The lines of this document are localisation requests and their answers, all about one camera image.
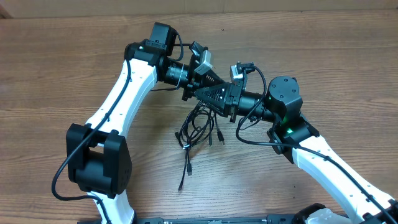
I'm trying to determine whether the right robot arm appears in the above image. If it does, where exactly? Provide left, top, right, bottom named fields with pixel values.
left=195, top=76, right=397, bottom=223

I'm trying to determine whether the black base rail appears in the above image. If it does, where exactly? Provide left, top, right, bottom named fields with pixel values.
left=133, top=214, right=294, bottom=224

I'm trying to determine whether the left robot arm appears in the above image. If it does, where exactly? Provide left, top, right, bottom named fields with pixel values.
left=52, top=22, right=223, bottom=223

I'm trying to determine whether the black USB-A cable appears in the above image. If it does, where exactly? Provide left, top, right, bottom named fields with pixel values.
left=174, top=102, right=226, bottom=192

